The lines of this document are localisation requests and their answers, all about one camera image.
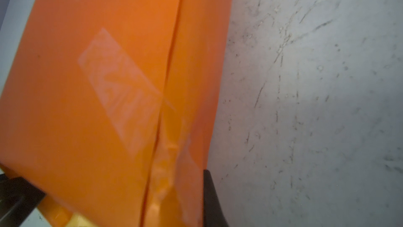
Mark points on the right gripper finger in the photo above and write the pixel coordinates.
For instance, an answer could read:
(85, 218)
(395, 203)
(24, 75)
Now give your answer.
(212, 212)

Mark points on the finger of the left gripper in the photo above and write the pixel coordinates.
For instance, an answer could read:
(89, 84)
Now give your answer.
(18, 199)

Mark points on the yellow orange wrapping paper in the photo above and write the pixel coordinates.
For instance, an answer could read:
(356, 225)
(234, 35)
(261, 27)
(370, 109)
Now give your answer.
(48, 130)

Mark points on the clear adhesive tape strip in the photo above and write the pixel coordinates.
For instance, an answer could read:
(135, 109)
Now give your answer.
(152, 139)

